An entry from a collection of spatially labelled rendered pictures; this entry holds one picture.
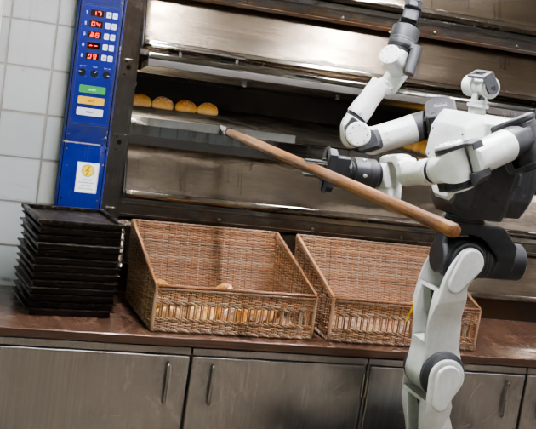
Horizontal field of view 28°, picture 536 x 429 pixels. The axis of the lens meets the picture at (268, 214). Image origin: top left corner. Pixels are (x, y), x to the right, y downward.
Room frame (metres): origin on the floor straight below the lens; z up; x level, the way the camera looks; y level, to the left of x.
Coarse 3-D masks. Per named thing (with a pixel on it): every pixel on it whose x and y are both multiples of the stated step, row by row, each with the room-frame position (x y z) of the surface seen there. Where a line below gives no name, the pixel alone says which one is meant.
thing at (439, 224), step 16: (256, 144) 3.37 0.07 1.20; (288, 160) 3.06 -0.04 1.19; (320, 176) 2.81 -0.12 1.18; (336, 176) 2.71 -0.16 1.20; (352, 192) 2.61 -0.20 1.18; (368, 192) 2.50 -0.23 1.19; (400, 208) 2.32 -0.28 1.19; (416, 208) 2.27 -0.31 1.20; (432, 224) 2.17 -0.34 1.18; (448, 224) 2.11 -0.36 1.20
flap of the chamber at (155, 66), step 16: (144, 64) 3.63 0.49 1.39; (160, 64) 3.58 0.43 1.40; (176, 64) 3.60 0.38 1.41; (208, 80) 3.80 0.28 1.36; (224, 80) 3.75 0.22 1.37; (240, 80) 3.71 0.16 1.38; (256, 80) 3.68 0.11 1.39; (272, 80) 3.70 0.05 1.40; (288, 80) 3.72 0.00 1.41; (304, 80) 3.74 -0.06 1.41; (320, 96) 3.95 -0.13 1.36; (352, 96) 3.85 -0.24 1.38; (400, 96) 3.85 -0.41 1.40; (416, 96) 3.87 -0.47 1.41; (496, 112) 3.97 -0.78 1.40; (512, 112) 3.99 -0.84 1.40
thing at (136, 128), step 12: (132, 132) 3.71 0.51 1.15; (144, 132) 3.72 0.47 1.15; (156, 132) 3.73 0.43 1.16; (168, 132) 3.75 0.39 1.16; (180, 132) 3.76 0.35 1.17; (192, 132) 3.77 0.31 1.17; (204, 132) 3.79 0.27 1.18; (216, 144) 3.80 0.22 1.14; (228, 144) 3.81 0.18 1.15; (240, 144) 3.83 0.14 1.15; (276, 144) 3.87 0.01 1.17; (288, 144) 3.88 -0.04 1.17; (300, 144) 3.90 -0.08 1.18; (312, 156) 3.92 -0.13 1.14; (348, 156) 3.96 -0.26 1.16; (360, 156) 3.97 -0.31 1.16; (372, 156) 3.99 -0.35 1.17
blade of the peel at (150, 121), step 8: (144, 120) 3.78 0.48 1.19; (152, 120) 3.73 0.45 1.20; (160, 120) 3.73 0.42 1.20; (168, 120) 3.74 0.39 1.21; (176, 120) 4.11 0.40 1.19; (176, 128) 3.75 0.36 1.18; (184, 128) 3.76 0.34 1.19; (192, 128) 3.77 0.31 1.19; (200, 128) 3.78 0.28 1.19; (208, 128) 3.79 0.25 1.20; (216, 128) 3.80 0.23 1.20; (256, 136) 3.85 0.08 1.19; (264, 136) 3.86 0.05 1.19; (272, 136) 3.87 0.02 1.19; (280, 136) 3.88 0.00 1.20; (288, 136) 3.89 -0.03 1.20
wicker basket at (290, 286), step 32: (160, 224) 3.71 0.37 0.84; (192, 224) 3.75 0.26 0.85; (128, 256) 3.64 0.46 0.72; (160, 256) 3.68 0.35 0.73; (192, 256) 3.72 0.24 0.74; (224, 256) 3.77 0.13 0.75; (256, 256) 3.81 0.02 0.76; (288, 256) 3.69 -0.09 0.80; (128, 288) 3.60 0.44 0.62; (160, 288) 3.24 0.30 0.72; (192, 288) 3.28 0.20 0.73; (256, 288) 3.78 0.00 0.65; (288, 288) 3.66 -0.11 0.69; (160, 320) 3.25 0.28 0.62; (192, 320) 3.28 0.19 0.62; (224, 320) 3.32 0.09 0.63; (256, 320) 3.36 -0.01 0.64; (288, 320) 3.39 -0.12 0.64
